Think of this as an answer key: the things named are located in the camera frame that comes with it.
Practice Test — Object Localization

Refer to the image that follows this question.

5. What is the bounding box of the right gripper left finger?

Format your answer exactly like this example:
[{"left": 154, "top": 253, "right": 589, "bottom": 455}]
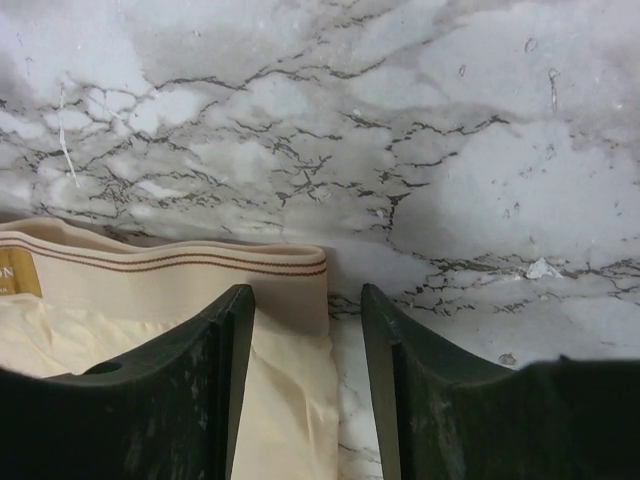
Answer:
[{"left": 1, "top": 285, "right": 255, "bottom": 479}]

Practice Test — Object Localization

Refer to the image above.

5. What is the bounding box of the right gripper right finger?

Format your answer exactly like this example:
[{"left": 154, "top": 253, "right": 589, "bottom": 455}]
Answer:
[{"left": 361, "top": 284, "right": 639, "bottom": 479}]

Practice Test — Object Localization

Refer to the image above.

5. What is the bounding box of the beige underwear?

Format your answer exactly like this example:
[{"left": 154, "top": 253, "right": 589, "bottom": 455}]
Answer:
[{"left": 1, "top": 218, "right": 339, "bottom": 479}]

